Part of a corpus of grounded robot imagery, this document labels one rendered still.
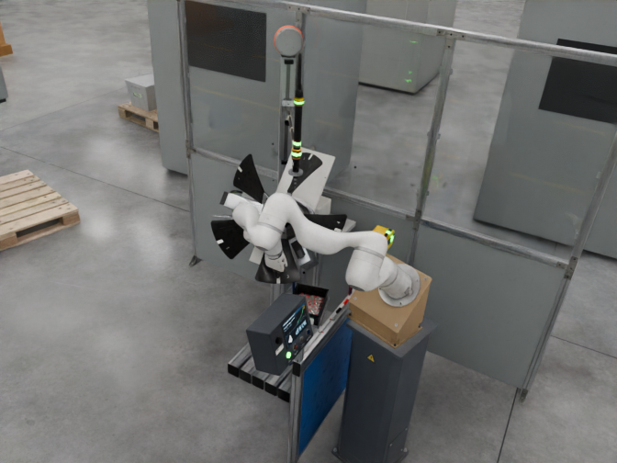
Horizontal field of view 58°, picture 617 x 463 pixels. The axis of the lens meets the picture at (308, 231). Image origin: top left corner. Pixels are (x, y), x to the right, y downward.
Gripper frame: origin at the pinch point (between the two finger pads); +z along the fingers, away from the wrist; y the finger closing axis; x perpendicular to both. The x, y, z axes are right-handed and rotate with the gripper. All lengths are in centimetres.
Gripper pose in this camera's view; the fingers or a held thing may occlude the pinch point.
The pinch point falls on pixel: (277, 273)
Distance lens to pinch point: 271.5
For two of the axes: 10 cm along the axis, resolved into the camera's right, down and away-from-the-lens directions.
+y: -8.7, -3.1, 3.8
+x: -4.8, 6.7, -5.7
